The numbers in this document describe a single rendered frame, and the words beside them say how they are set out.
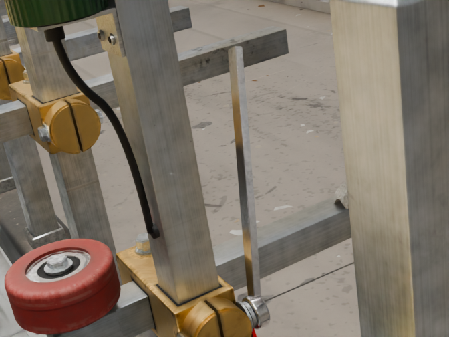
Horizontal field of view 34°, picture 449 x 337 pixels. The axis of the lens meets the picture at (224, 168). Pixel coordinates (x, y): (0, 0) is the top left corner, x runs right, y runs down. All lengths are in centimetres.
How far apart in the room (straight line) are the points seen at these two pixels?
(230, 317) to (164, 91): 17
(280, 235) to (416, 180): 37
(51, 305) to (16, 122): 28
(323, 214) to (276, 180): 211
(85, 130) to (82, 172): 6
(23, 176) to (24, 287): 48
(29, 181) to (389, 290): 76
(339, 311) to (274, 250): 140
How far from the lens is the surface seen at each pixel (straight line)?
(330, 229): 65
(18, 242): 109
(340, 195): 66
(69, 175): 75
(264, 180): 278
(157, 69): 48
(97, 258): 55
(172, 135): 49
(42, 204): 103
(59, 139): 71
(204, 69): 83
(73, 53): 104
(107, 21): 47
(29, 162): 100
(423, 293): 29
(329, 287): 212
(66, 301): 53
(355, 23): 26
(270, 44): 87
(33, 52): 71
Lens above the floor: 117
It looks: 23 degrees down
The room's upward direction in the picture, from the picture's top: 9 degrees counter-clockwise
